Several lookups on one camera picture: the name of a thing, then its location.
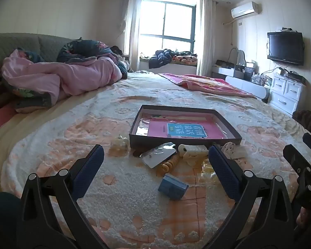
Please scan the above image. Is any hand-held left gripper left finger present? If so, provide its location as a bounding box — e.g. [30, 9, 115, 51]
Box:
[18, 145, 110, 249]

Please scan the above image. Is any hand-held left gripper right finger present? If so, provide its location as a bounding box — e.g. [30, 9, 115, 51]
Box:
[202, 145, 299, 249]

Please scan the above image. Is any orange spiral hair tie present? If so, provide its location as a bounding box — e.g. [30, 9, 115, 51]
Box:
[157, 151, 180, 179]

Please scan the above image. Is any dark shallow cardboard box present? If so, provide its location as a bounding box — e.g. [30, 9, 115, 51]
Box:
[129, 105, 242, 148]

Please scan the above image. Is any person's right hand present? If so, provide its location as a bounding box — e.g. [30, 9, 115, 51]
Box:
[296, 207, 311, 229]

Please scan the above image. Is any yellow hair accessory in bag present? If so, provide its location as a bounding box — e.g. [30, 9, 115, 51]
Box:
[198, 160, 219, 185]

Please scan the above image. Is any brown furry cloth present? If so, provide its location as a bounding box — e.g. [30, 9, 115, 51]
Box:
[292, 110, 311, 133]

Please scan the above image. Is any pink floral scrunchie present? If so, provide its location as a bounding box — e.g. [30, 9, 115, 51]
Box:
[221, 141, 246, 159]

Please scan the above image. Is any white hair clip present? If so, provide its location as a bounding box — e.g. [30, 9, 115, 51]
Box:
[178, 143, 209, 159]

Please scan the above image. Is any small yellowish hair clip bag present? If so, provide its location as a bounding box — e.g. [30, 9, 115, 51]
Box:
[110, 134, 128, 156]

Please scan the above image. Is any small blue box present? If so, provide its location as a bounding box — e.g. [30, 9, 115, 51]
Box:
[158, 174, 189, 201]

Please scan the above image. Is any white drawer cabinet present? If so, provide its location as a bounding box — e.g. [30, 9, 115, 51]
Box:
[268, 72, 307, 118]

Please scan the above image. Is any black set-top box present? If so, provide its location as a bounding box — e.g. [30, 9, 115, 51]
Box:
[284, 71, 307, 83]

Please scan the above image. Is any clear plastic earring bag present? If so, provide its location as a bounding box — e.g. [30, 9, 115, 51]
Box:
[141, 142, 177, 169]

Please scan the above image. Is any pink book with blue label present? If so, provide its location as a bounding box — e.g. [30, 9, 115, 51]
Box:
[148, 118, 224, 139]

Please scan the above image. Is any white desk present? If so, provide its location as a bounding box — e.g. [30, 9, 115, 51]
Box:
[211, 66, 271, 102]

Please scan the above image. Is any pink patterned blanket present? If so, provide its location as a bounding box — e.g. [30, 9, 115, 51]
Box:
[158, 73, 257, 99]

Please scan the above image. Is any pink quilt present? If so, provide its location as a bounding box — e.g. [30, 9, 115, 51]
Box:
[1, 49, 123, 107]

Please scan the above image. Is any dark floral quilt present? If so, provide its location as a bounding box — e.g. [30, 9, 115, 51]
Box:
[16, 39, 129, 109]

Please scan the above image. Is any pile of clothes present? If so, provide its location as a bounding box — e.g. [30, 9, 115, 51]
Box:
[148, 48, 199, 69]

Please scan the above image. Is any white sheer curtain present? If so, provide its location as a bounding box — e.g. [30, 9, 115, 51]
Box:
[119, 0, 146, 72]
[195, 0, 218, 78]

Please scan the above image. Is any green padded headboard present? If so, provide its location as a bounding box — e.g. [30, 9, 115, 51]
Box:
[0, 32, 77, 70]

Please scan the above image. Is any white air conditioner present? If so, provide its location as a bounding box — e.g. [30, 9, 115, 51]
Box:
[231, 1, 263, 19]

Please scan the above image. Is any window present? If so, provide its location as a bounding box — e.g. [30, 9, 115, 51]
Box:
[138, 1, 197, 50]

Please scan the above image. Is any black wall television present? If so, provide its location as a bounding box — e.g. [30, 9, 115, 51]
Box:
[267, 31, 305, 66]

